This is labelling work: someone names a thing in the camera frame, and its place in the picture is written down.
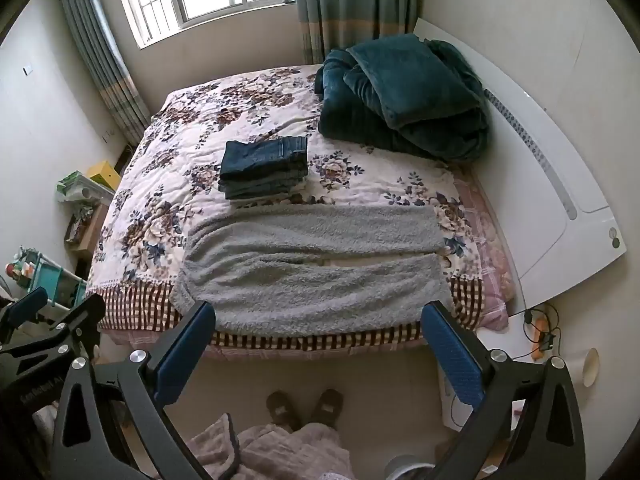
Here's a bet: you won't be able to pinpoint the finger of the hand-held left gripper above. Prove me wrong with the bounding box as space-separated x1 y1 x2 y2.
0 287 51 346
47 294 107 361

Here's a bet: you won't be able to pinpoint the teal storage cart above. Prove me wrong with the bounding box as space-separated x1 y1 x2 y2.
5 247 88 311

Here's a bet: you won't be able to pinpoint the dark folded clothes pile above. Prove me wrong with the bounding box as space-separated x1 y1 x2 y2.
218 136 309 201

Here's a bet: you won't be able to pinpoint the person's pink fleece robe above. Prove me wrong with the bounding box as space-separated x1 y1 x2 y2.
187 412 356 480

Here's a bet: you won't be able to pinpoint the striped teal curtain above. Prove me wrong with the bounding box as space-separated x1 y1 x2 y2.
54 0 151 146
292 0 425 66

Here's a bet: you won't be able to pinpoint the white headboard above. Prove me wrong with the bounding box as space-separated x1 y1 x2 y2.
410 17 628 311

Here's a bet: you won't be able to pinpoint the grey fluffy pants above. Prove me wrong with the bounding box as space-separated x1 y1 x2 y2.
172 203 455 336

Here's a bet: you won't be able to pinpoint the orange power strip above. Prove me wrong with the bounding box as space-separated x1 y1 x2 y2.
531 312 547 361

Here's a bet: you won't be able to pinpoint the teal plush blanket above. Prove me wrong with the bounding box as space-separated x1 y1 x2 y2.
314 33 491 162

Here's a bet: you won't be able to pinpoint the yellow box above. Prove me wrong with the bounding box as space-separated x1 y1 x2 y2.
87 160 119 191

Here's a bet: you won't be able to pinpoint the floral bed blanket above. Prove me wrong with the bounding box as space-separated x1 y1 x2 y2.
85 64 501 356

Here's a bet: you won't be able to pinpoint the green-white box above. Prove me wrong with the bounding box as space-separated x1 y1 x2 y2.
56 170 116 206

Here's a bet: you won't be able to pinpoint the pink checked bed sheet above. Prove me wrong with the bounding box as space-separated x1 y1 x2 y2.
452 165 516 331

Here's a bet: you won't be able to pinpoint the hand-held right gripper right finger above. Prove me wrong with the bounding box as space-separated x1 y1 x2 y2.
421 300 587 480

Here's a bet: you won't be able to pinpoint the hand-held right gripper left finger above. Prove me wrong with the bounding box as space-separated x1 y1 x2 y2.
52 300 218 480

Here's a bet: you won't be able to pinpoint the white round container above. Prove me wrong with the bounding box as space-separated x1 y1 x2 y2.
385 455 436 480

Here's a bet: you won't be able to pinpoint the wooden nightstand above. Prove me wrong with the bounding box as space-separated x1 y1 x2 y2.
64 202 111 256

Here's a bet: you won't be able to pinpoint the black charger cable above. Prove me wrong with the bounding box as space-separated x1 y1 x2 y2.
522 302 561 361

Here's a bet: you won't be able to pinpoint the paper cup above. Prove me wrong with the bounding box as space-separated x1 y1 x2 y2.
582 347 601 388

